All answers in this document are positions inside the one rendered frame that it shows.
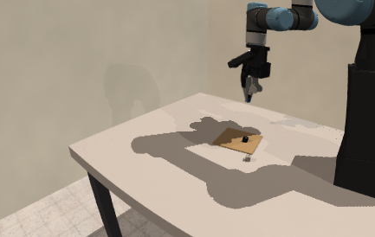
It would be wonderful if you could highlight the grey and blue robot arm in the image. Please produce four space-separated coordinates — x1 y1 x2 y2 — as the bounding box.
228 0 375 71

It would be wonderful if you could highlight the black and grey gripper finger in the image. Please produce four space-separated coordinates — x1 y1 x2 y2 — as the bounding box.
241 67 257 103
248 76 262 100

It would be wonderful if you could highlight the brown flat mat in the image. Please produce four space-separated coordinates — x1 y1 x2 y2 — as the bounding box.
212 127 262 155

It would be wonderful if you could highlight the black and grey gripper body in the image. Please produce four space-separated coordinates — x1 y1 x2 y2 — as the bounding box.
242 43 271 79

